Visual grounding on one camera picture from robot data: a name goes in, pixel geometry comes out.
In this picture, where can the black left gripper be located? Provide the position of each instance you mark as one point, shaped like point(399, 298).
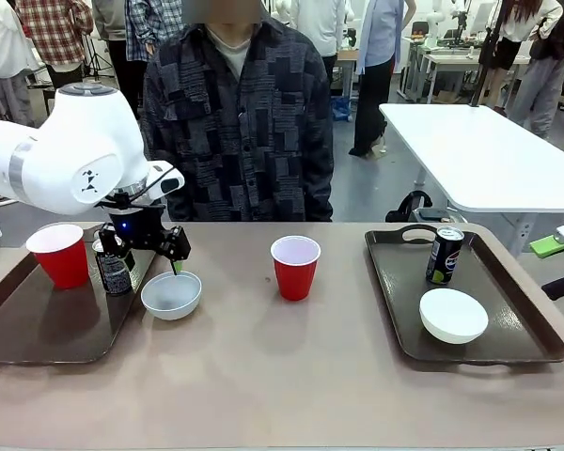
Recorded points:
point(138, 228)

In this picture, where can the black Pepsi can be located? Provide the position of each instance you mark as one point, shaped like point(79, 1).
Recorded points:
point(117, 277)
point(444, 258)

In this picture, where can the white bowl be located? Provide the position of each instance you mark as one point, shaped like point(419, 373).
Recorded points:
point(453, 315)
point(171, 298)

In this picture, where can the red plastic cup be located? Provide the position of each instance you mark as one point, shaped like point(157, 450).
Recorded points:
point(295, 275)
point(60, 258)

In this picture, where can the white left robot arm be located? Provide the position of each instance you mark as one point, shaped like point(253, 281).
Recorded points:
point(61, 160)

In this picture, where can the brown plastic tray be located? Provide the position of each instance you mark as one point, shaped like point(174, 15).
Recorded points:
point(512, 305)
point(51, 329)

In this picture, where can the person in patchwork shirt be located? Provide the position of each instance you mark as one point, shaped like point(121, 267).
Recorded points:
point(239, 141)

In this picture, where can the white background table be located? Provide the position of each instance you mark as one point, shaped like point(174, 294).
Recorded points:
point(474, 150)

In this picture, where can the black wheeled cart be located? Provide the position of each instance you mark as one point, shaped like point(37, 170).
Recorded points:
point(416, 206)

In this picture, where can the bystander in dark trousers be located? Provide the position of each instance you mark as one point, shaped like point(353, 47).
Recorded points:
point(120, 66)

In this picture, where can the bystander in grey trousers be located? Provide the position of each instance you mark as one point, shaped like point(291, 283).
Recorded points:
point(543, 80)

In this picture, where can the bystander in blue plaid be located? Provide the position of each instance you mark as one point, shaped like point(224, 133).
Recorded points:
point(145, 28)

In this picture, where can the black stand pole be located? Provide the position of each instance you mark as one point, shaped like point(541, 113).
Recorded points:
point(486, 56)

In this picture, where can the bystander in red plaid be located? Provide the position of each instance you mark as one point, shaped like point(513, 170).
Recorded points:
point(56, 33)

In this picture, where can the bystander in black skirt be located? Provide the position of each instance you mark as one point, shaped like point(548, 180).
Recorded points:
point(512, 37)

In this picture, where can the blue bin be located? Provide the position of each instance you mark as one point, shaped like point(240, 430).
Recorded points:
point(340, 110)

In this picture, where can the bystander in white top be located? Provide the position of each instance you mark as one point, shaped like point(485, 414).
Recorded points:
point(0, 51)

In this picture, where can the bystander in light blue shirt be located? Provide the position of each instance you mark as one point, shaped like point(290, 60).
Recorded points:
point(376, 61)

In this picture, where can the bystander in white shirt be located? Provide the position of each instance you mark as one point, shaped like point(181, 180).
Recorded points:
point(317, 28)

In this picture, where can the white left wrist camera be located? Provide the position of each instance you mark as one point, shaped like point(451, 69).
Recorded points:
point(160, 166)

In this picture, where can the black camera tripod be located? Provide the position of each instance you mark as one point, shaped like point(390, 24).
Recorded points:
point(93, 58)

